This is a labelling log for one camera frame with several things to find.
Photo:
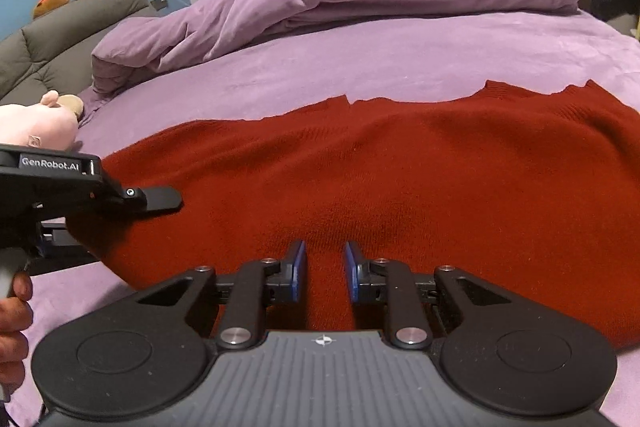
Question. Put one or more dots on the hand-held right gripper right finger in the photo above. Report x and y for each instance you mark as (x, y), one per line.
(352, 272)

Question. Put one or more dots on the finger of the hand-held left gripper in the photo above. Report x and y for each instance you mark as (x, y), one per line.
(160, 199)
(65, 252)

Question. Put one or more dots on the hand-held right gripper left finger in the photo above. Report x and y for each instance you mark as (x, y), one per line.
(298, 272)

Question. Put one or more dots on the red knit cardigan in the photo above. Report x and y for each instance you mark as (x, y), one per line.
(400, 182)

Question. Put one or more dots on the person's left hand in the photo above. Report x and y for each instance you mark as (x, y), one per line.
(15, 317)

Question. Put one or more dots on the pink plush toy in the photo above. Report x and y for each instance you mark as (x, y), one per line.
(35, 122)

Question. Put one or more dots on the brown plush toy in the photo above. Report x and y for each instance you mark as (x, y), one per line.
(74, 104)

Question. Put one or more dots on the grey padded headboard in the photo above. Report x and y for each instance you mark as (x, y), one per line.
(75, 27)

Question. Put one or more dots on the orange plush toy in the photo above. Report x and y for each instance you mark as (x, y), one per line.
(50, 2)

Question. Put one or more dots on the purple bed sheet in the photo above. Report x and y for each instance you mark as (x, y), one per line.
(400, 67)

